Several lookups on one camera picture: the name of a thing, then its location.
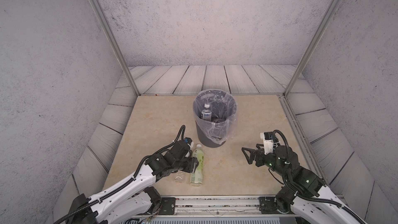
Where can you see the right aluminium frame post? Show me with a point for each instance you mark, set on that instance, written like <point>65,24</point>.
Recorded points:
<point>327,17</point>

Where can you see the dark grey trash bin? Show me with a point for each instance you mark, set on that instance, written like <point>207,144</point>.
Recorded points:
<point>212,134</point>

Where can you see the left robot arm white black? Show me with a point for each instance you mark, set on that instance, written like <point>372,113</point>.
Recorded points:
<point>134,194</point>

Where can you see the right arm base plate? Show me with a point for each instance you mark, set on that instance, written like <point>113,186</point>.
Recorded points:
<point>267,205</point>

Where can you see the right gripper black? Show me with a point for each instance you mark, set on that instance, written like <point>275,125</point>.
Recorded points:
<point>261,153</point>

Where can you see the aluminium front rail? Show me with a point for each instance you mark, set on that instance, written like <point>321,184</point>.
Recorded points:
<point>229,210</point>

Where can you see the left aluminium frame post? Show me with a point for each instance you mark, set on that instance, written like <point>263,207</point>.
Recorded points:
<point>114,45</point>

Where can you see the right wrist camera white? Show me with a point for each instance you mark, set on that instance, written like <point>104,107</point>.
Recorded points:
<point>270,142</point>

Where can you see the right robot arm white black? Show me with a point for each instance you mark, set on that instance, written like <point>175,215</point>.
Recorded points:
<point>303,192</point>

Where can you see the aluminium frame post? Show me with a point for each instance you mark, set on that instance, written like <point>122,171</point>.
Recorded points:
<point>114,45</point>
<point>327,17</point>

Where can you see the green tea bottle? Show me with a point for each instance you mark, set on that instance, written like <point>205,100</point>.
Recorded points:
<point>197,177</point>

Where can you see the clear bottle black white label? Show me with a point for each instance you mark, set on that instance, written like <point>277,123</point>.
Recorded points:
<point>206,113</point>

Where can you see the clear plastic bin liner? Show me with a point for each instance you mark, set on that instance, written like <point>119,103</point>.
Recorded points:
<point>223,106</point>

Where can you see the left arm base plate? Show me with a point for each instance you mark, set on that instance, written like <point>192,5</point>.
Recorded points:
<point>163,206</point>

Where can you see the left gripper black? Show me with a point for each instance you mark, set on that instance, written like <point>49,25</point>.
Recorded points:
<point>193,163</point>

